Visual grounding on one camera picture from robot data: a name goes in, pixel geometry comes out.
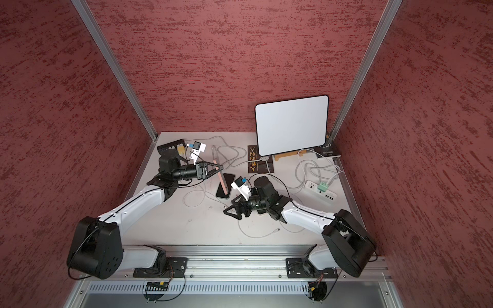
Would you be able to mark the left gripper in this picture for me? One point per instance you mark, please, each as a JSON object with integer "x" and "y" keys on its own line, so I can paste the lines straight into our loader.
{"x": 204, "y": 174}

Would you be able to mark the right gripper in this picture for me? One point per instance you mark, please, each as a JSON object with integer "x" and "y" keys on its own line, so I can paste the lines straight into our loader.
{"x": 238, "y": 205}

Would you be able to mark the phone teal case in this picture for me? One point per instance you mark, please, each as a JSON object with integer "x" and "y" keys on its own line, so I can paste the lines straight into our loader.
{"x": 229, "y": 178}

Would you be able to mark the phone pink case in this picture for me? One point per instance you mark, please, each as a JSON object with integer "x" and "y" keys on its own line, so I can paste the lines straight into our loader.
{"x": 220, "y": 174}

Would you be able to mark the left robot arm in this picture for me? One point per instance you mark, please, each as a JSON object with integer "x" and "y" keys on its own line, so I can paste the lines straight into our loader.
{"x": 97, "y": 249}

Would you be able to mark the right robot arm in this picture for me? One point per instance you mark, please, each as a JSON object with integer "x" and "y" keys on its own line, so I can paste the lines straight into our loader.
{"x": 348, "y": 245}

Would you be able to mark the black power strip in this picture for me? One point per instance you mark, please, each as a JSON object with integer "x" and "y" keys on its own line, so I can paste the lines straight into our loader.
{"x": 171, "y": 145}

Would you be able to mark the black book yellow letters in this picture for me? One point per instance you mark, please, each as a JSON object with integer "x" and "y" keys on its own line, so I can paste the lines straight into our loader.
{"x": 257, "y": 163}

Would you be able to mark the wooden tablet stand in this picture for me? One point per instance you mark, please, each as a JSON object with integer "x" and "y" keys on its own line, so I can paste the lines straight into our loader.
{"x": 289, "y": 154}

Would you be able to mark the white power strip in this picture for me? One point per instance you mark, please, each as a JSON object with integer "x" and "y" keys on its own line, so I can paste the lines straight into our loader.
{"x": 321, "y": 192}

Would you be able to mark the green plug adapter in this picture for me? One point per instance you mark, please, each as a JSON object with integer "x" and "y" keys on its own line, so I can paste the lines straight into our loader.
{"x": 323, "y": 186}

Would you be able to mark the white tablet panel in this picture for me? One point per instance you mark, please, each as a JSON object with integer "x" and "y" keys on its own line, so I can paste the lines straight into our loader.
{"x": 290, "y": 125}

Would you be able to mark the black booklet right corner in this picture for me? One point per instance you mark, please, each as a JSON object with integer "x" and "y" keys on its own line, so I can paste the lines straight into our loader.
{"x": 330, "y": 150}

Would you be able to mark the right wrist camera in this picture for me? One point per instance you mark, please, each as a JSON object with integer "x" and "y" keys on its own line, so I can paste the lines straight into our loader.
{"x": 242, "y": 186}

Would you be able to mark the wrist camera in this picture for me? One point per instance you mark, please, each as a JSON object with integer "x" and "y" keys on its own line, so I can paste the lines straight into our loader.
{"x": 242, "y": 186}
{"x": 196, "y": 148}

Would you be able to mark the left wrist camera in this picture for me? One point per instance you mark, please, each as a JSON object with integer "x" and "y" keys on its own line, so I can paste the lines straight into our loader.
{"x": 196, "y": 148}

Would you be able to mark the aluminium rail frame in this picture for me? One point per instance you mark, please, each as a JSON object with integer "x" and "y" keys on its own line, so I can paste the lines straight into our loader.
{"x": 241, "y": 276}

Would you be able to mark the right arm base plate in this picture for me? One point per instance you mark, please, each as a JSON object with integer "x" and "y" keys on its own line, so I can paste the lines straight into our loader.
{"x": 300, "y": 268}

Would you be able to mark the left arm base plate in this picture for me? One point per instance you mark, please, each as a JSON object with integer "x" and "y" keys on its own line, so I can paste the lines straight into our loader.
{"x": 172, "y": 267}

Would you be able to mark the left aluminium corner post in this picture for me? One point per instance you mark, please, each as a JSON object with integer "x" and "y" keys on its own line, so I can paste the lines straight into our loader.
{"x": 103, "y": 45}

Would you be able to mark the aluminium corner post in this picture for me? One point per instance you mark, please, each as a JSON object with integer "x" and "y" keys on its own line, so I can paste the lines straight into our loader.
{"x": 103, "y": 45}
{"x": 386, "y": 19}

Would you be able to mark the right aluminium corner post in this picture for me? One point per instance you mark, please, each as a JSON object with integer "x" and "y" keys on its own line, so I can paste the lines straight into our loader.
{"x": 386, "y": 19}

